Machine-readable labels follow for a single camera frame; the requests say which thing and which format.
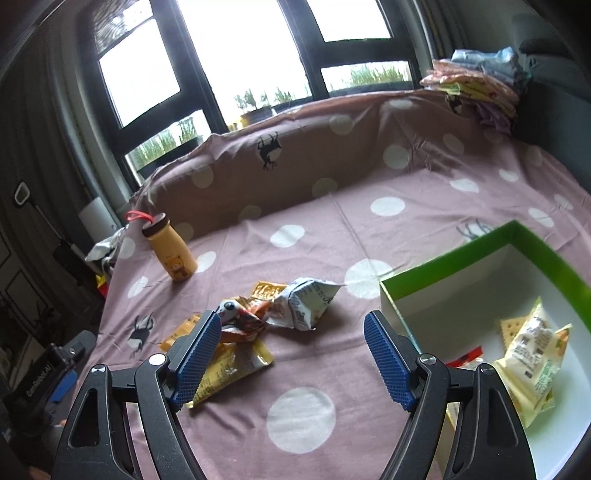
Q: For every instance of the green cardboard box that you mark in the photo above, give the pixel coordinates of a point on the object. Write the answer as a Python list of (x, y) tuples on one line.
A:
[(461, 295)]

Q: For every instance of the yellow cracker packet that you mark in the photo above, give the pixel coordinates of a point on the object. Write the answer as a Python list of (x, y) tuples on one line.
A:
[(511, 330)]

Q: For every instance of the dark grey sofa cushion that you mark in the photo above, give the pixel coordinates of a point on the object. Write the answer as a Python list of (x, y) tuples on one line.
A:
[(558, 92)]

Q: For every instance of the long yellow snack packet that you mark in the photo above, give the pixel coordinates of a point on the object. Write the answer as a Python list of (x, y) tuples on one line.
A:
[(231, 367)]

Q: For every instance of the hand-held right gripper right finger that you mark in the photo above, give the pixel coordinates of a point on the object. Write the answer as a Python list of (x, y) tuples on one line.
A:
[(388, 364)]

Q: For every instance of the small yellow snack packet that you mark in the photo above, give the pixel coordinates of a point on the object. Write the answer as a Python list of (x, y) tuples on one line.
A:
[(182, 331)]

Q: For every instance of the black framed gadget on pole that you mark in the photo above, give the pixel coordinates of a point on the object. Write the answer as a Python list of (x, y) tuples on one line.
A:
[(21, 194)]

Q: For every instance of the grey curtain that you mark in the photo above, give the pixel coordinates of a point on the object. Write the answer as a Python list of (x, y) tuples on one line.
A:
[(438, 27), (55, 115)]

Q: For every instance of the small orange snack packet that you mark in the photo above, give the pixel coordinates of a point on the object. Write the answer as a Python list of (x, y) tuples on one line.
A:
[(267, 291)]

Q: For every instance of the orange black crumpled snack packet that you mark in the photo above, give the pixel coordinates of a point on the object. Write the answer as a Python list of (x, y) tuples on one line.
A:
[(240, 321)]

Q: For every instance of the yellow bottle brown cap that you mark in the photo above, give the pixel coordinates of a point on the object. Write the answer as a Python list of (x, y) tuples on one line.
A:
[(173, 249)]

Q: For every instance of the potted plant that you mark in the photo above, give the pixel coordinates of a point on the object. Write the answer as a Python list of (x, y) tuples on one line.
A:
[(254, 108)]

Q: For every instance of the pale yellow green-print snack packet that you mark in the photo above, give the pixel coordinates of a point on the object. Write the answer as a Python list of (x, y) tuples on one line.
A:
[(535, 364)]

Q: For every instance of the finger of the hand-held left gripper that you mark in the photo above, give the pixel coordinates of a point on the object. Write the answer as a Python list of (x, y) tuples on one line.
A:
[(62, 387)]

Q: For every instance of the stack of folded clothes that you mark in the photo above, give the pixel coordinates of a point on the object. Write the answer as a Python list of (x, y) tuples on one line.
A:
[(475, 81)]

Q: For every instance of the beige snack packet red ends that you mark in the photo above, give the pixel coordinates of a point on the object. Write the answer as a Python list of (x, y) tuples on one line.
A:
[(466, 357)]

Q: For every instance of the white cylinder container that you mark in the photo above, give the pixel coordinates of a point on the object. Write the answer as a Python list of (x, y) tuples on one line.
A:
[(96, 217)]

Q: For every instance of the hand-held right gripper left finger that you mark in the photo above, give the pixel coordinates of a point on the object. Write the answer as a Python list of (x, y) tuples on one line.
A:
[(196, 360)]

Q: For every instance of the pink polka-dot blanket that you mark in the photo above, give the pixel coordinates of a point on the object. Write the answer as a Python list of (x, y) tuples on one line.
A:
[(323, 194)]

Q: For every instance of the crumpled silver white bag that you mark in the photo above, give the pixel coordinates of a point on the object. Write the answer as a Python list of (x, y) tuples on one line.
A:
[(104, 249)]

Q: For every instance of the black window frame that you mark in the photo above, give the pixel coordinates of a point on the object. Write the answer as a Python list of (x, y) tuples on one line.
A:
[(194, 69)]

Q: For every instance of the white grey crumpled snack packet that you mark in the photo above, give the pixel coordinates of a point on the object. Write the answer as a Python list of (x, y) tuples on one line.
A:
[(304, 304)]

